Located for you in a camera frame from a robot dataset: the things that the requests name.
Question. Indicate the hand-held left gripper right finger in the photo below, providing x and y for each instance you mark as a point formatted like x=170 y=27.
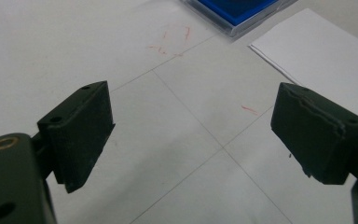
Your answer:
x=310 y=137

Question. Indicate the blue box in clear case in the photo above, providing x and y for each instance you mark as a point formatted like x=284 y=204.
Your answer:
x=236 y=14

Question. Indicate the white paper sheets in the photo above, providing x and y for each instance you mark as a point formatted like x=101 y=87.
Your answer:
x=320 y=59

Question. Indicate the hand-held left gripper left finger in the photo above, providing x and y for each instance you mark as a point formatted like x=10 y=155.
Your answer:
x=80 y=133

